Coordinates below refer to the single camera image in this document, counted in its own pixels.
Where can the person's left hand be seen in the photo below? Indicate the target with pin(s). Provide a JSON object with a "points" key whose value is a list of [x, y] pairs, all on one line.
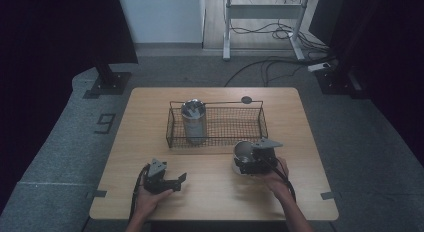
{"points": [[150, 202]]}

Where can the tall steel tumbler cup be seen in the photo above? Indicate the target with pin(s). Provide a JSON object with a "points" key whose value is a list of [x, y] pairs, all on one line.
{"points": [[194, 120]]}

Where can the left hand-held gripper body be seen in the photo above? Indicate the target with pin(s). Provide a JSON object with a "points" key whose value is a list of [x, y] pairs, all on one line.
{"points": [[155, 178]]}

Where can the dark curtain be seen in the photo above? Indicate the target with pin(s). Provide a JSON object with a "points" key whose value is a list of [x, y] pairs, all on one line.
{"points": [[383, 42], [50, 42]]}

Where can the white metal desk frame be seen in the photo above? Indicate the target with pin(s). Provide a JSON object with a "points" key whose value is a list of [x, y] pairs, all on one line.
{"points": [[263, 12]]}

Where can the person's right hand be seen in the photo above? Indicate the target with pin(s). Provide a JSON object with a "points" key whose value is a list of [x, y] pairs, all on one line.
{"points": [[275, 180]]}

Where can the grey tape piece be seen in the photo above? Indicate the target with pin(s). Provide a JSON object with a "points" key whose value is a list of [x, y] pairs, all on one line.
{"points": [[327, 195]]}

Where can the black stand with base plate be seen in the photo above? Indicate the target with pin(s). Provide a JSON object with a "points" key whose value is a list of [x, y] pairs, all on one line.
{"points": [[110, 81], [340, 82]]}

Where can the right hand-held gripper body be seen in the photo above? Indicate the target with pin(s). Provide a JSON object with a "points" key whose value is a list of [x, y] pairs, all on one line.
{"points": [[261, 157]]}

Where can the round black sticker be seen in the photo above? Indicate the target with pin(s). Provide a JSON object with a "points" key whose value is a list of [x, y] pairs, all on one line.
{"points": [[246, 99]]}

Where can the white power strip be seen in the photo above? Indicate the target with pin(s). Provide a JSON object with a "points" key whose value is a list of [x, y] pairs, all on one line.
{"points": [[318, 66]]}

